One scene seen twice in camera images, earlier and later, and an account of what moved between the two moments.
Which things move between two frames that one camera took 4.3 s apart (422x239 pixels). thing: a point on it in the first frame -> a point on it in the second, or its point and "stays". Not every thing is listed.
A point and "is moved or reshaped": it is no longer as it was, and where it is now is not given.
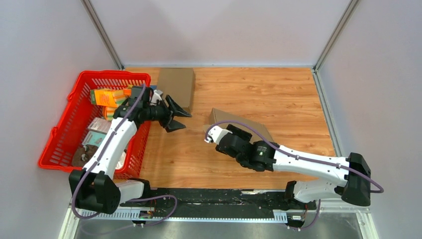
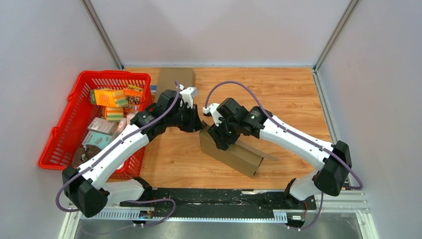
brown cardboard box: x=217 y=116 is moved or reshaped
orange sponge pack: x=110 y=97 stays
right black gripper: x=244 y=135 -> x=216 y=132
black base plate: x=279 y=202 stays
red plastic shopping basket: x=69 y=132 stays
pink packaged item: x=100 y=124 stays
